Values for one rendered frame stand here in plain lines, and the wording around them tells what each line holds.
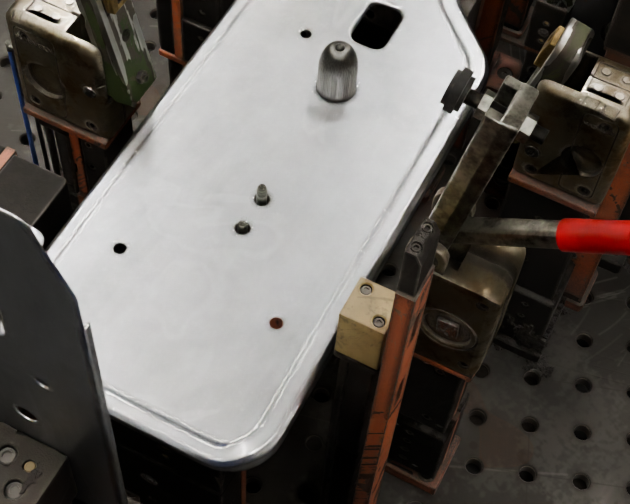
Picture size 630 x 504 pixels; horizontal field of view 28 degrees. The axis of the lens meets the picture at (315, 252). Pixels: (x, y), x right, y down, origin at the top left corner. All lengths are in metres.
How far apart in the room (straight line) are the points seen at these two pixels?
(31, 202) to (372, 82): 0.29
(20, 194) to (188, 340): 0.19
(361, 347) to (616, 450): 0.44
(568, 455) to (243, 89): 0.47
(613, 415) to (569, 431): 0.05
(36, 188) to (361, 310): 0.30
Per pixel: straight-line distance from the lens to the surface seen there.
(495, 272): 0.87
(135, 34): 1.00
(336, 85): 0.99
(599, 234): 0.80
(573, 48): 0.94
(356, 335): 0.84
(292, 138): 0.98
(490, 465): 1.19
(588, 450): 1.22
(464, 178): 0.79
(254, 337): 0.89
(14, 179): 1.00
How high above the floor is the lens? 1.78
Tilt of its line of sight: 58 degrees down
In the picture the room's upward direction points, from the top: 5 degrees clockwise
